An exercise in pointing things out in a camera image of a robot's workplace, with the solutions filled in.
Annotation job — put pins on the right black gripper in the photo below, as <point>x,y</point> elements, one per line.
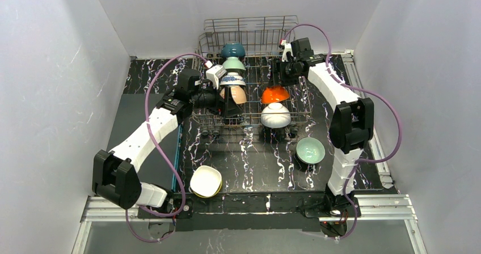
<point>285,70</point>

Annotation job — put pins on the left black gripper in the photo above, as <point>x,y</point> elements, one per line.
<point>222,98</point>

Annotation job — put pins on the cream white round bowl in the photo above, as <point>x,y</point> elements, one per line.
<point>237,93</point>

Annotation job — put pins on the blue floral bowl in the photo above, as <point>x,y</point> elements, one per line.
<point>232,79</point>

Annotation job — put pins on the orange striped bowl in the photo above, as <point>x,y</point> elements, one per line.
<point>274,94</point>

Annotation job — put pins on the white ribbed bowl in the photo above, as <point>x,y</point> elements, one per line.
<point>275,115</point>

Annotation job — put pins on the green celadon bowl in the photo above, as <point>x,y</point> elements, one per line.
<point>233,63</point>

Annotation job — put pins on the tan interior dark bowl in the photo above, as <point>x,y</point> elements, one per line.
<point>233,49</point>

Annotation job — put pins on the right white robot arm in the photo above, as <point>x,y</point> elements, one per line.
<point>351,126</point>

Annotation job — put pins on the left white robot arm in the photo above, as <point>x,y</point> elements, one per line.
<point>115,172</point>

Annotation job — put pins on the white square bowl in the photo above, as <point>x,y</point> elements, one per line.
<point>205,180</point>

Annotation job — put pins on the pale green shallow bowl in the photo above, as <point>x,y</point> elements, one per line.
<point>310,150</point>

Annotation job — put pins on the yellow rimmed bowl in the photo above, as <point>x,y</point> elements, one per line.
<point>207,196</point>

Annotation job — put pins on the grey mat blue edge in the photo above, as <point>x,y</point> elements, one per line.
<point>156,129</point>

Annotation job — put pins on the grey wire dish rack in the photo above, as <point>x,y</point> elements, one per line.
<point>260,38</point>

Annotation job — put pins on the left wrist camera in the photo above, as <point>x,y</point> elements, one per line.
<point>214,74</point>

